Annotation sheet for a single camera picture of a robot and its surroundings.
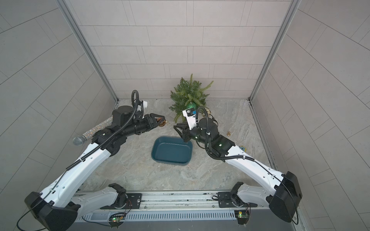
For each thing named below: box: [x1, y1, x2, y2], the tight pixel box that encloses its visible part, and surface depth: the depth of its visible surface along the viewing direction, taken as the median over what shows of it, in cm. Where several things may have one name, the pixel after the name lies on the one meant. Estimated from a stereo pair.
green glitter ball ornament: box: [187, 102, 198, 109], surface depth 77 cm
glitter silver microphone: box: [72, 116, 114, 147], surface depth 71 cm
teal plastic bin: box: [151, 136, 194, 167], surface depth 91 cm
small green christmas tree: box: [169, 73, 215, 123], surface depth 80 cm
